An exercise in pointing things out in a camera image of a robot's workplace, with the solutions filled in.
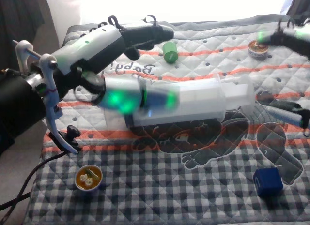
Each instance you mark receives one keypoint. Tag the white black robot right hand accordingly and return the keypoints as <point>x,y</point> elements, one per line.
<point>283,40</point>

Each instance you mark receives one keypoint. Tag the grey quilt with bear print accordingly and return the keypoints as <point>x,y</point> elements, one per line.
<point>169,186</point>

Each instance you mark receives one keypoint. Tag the toy soup cup orange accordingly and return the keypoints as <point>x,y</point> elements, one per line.
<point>88,177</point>

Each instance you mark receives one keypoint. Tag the blue cube block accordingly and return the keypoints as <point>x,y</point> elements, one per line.
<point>268,182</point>

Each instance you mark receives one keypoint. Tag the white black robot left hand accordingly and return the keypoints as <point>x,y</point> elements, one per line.
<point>97,43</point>

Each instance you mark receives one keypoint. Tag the toy noodle bowl brown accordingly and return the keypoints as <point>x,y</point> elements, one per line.
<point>258,50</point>

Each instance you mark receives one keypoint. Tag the green toy cylinder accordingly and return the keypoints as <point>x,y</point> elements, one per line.
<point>170,53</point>

